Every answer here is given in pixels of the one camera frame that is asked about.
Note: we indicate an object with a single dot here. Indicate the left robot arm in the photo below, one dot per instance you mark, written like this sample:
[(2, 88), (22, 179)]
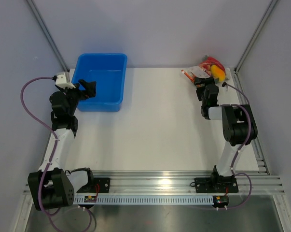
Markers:
[(51, 187)]

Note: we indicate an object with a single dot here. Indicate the right aluminium corner post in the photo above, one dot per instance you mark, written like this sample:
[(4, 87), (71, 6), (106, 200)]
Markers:
[(268, 12)]

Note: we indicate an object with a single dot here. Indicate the clear zip top bag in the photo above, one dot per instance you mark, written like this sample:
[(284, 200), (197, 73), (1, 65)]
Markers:
[(202, 70)]

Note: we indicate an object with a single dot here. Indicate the left aluminium corner post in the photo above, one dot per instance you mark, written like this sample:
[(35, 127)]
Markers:
[(39, 19)]

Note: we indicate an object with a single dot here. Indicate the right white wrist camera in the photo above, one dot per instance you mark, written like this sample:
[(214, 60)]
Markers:
[(225, 86)]

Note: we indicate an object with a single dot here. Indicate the white slotted cable duct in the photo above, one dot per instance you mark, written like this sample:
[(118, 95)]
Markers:
[(147, 200)]

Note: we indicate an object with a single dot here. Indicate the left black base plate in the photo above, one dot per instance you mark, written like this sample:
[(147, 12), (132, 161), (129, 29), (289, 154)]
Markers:
[(100, 184)]

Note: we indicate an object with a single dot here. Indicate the aluminium rail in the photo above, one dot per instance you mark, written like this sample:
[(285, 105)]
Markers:
[(254, 141), (178, 182)]

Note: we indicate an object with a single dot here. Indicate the aluminium front rail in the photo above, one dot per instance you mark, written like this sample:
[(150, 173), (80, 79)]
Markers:
[(178, 182)]

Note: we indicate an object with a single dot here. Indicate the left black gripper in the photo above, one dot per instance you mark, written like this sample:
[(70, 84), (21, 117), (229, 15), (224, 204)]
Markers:
[(90, 88)]

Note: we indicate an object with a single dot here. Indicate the right small circuit board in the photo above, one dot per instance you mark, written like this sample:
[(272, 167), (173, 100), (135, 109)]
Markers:
[(221, 201)]

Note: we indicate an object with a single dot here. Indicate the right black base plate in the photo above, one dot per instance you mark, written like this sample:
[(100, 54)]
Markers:
[(209, 185)]

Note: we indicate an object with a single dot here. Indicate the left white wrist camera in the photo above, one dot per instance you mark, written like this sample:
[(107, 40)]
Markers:
[(62, 80)]

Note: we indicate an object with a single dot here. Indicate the small circuit board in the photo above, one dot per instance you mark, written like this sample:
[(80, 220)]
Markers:
[(90, 199), (221, 201)]

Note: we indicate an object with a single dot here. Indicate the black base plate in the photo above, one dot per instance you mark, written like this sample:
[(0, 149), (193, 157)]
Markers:
[(100, 184), (209, 185)]

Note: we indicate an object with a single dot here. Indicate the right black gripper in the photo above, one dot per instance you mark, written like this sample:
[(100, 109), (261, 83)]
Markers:
[(198, 81)]

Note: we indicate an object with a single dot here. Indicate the aluminium corner post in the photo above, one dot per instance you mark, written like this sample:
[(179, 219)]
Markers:
[(39, 19), (268, 12)]

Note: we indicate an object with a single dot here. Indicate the yellow orange fake mango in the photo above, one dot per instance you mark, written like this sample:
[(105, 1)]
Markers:
[(217, 73)]

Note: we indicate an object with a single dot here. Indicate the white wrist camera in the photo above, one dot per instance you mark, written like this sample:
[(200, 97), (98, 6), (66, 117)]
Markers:
[(225, 86), (62, 80)]

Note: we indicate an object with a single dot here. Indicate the right side aluminium rail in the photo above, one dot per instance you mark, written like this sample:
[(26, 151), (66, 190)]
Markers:
[(254, 141)]

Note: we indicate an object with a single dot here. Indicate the left small circuit board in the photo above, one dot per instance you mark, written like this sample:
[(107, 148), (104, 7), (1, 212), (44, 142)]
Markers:
[(90, 199)]

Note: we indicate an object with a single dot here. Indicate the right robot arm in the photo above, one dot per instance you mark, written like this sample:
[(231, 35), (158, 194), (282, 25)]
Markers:
[(238, 128)]

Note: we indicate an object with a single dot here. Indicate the blue plastic bin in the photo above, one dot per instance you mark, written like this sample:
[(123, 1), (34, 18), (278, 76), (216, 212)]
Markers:
[(108, 71)]

